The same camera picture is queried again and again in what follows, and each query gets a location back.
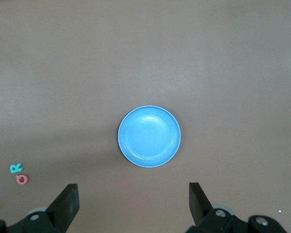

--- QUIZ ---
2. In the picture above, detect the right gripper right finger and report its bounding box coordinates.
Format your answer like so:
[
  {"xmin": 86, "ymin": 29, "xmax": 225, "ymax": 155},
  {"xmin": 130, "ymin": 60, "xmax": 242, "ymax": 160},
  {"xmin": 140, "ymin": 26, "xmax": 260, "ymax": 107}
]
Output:
[{"xmin": 188, "ymin": 182, "xmax": 289, "ymax": 233}]

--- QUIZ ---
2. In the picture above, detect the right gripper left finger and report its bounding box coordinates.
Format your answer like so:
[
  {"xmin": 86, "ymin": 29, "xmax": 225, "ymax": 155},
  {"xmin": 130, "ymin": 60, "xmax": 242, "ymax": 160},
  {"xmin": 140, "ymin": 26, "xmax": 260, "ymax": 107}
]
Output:
[{"xmin": 0, "ymin": 183, "xmax": 80, "ymax": 233}]

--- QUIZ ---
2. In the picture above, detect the red letter Q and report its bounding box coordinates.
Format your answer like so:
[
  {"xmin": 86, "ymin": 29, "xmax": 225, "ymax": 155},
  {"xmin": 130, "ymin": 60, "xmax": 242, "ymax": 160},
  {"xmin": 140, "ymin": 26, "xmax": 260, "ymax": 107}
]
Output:
[{"xmin": 16, "ymin": 174, "xmax": 30, "ymax": 185}]

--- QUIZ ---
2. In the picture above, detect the teal letter R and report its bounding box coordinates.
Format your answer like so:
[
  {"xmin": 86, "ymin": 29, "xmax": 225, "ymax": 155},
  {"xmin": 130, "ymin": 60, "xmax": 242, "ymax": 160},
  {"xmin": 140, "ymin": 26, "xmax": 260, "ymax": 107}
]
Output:
[{"xmin": 9, "ymin": 162, "xmax": 23, "ymax": 174}]

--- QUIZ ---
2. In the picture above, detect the blue plate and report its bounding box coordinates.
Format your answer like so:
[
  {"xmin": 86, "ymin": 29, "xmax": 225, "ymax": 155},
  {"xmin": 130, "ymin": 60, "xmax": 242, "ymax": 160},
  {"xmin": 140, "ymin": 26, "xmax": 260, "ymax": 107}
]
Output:
[{"xmin": 117, "ymin": 105, "xmax": 182, "ymax": 169}]

